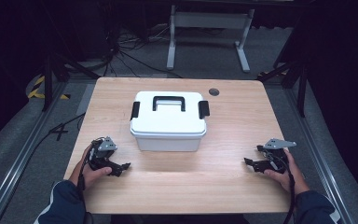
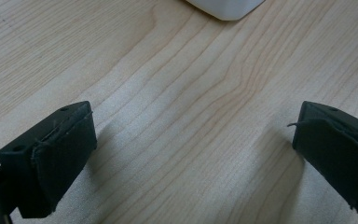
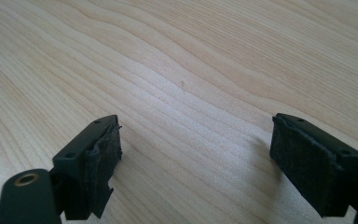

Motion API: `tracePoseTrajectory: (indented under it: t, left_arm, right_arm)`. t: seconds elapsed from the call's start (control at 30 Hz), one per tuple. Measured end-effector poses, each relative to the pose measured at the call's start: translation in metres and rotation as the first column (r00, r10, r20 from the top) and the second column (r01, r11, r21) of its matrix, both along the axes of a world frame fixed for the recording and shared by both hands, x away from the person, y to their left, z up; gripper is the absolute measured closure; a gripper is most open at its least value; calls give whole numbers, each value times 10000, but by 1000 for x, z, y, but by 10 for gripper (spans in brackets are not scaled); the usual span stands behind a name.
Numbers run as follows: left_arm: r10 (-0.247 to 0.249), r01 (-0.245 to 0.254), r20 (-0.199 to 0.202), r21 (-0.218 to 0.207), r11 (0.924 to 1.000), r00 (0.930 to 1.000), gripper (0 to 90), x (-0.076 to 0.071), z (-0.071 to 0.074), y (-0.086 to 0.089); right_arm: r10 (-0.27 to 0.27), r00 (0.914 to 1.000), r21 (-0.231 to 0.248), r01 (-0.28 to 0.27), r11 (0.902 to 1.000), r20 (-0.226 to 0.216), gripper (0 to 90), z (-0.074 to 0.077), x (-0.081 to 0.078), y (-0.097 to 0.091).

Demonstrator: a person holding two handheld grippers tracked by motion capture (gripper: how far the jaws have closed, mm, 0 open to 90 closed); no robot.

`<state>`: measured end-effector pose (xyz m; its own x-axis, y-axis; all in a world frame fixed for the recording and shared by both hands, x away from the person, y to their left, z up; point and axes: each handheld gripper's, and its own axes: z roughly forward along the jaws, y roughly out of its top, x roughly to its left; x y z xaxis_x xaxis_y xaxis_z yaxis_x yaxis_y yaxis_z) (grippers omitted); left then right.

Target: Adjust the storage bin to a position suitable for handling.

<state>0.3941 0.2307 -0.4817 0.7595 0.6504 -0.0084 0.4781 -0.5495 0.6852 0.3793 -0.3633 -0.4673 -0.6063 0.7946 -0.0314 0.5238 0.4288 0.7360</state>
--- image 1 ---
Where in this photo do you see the grey aluminium floor rail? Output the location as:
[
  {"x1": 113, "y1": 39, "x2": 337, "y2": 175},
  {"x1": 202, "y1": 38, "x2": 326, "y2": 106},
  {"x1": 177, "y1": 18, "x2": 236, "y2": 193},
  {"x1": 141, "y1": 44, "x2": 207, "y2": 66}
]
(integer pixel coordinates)
[
  {"x1": 282, "y1": 88, "x2": 357, "y2": 224},
  {"x1": 0, "y1": 81, "x2": 70, "y2": 224}
]

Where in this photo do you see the white metal desk frame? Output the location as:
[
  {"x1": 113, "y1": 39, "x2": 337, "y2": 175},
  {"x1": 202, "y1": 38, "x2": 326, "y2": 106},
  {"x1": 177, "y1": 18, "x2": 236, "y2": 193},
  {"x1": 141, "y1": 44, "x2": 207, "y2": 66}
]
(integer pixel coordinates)
[{"x1": 166, "y1": 4, "x2": 256, "y2": 74}]

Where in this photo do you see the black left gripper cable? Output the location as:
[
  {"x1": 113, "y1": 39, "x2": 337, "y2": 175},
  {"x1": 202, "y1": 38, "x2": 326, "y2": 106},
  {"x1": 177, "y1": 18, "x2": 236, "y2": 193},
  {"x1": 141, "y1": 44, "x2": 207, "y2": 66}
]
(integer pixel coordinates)
[{"x1": 76, "y1": 148, "x2": 90, "y2": 224}]

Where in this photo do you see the bundle of black floor cables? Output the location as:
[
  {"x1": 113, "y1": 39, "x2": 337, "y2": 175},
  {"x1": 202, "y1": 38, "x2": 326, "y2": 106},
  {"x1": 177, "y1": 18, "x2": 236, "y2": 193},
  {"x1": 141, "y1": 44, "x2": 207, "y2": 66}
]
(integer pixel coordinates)
[{"x1": 101, "y1": 22, "x2": 185, "y2": 79}]

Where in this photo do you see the black floor cable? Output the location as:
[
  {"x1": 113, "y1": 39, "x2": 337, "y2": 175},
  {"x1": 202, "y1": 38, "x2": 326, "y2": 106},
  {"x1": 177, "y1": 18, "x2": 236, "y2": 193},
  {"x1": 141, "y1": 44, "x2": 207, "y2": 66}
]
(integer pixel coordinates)
[{"x1": 27, "y1": 112, "x2": 86, "y2": 162}]

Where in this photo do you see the black box latch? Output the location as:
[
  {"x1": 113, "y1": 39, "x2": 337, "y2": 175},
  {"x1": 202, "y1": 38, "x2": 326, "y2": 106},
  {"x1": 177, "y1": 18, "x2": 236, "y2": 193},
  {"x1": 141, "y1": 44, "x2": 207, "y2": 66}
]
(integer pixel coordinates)
[
  {"x1": 198, "y1": 100, "x2": 211, "y2": 120},
  {"x1": 129, "y1": 101, "x2": 141, "y2": 121}
]

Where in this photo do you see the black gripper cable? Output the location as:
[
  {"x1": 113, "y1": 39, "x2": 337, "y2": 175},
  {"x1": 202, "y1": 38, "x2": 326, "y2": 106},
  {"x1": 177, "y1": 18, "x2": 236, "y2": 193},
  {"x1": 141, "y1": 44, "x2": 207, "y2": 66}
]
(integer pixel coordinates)
[
  {"x1": 271, "y1": 153, "x2": 296, "y2": 224},
  {"x1": 76, "y1": 148, "x2": 90, "y2": 224}
]

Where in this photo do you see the person's right hand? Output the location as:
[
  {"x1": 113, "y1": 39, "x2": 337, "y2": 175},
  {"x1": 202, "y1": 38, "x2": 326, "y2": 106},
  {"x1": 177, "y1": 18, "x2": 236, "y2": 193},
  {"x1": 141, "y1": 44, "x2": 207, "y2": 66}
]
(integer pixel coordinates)
[{"x1": 263, "y1": 148, "x2": 310, "y2": 196}]

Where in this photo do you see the person's left hand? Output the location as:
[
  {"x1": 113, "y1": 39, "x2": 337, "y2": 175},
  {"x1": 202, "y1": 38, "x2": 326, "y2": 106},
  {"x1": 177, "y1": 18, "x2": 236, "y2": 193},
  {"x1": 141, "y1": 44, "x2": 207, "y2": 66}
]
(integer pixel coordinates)
[{"x1": 68, "y1": 145, "x2": 113, "y2": 189}]

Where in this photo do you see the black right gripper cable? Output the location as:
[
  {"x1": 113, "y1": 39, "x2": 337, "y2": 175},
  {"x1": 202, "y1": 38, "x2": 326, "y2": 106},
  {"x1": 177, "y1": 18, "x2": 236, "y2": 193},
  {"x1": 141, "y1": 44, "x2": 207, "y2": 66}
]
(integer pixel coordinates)
[{"x1": 271, "y1": 153, "x2": 296, "y2": 224}]

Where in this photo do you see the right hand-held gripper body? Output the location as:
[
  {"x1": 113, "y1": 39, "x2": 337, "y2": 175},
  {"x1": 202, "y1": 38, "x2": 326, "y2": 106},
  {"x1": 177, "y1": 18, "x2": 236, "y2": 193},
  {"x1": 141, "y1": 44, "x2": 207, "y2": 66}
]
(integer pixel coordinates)
[{"x1": 255, "y1": 137, "x2": 297, "y2": 175}]

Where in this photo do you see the black metal stand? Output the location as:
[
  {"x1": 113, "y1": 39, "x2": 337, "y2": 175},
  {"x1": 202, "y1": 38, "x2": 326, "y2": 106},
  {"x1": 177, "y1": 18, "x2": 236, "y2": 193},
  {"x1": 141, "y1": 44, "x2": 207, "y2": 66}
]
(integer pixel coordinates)
[
  {"x1": 41, "y1": 50, "x2": 101, "y2": 113},
  {"x1": 256, "y1": 57, "x2": 310, "y2": 119}
]

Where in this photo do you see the white box lid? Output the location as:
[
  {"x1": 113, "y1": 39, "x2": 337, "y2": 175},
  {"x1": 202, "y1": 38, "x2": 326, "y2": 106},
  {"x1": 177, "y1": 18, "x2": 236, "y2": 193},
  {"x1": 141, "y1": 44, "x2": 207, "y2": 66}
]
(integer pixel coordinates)
[{"x1": 130, "y1": 91, "x2": 208, "y2": 138}]

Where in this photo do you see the white plastic storage box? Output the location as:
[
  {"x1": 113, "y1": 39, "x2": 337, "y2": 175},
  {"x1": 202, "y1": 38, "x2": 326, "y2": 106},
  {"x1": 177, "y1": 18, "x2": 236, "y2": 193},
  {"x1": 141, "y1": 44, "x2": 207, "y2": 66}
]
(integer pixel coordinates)
[{"x1": 134, "y1": 133, "x2": 204, "y2": 153}]

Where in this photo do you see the yellow black floor tape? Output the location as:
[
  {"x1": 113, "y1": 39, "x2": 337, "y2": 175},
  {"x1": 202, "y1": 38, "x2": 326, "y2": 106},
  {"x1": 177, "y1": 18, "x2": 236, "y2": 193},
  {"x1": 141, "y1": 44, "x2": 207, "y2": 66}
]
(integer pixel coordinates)
[{"x1": 26, "y1": 75, "x2": 72, "y2": 101}]

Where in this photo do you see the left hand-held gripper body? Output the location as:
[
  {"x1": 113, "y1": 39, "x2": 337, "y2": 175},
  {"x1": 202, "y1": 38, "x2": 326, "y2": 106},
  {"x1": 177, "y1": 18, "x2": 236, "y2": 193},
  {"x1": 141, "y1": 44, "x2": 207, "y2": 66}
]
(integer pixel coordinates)
[{"x1": 88, "y1": 135, "x2": 119, "y2": 171}]

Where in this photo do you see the black lid handle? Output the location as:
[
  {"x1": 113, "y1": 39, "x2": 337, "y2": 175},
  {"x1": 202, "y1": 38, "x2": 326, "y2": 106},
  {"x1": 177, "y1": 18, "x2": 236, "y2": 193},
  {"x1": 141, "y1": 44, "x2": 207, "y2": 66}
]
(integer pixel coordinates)
[{"x1": 152, "y1": 95, "x2": 186, "y2": 113}]

